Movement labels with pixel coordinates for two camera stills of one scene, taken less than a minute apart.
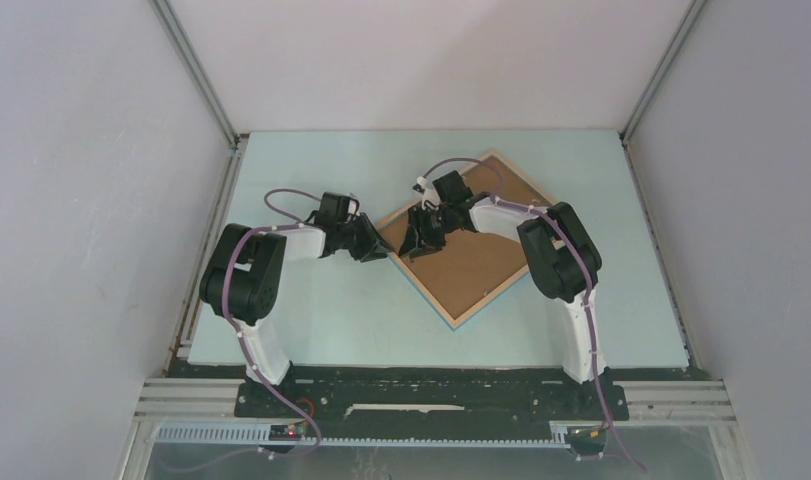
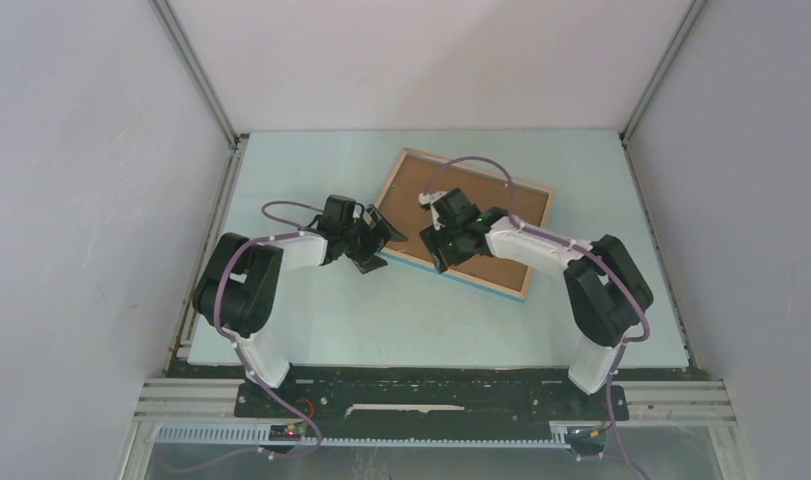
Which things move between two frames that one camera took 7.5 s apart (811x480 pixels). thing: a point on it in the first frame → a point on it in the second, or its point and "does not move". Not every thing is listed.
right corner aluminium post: x=661 y=70 does not move
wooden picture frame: x=524 y=180 → x=454 y=272
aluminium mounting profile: x=697 y=402 does not move
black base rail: x=441 y=394 does not move
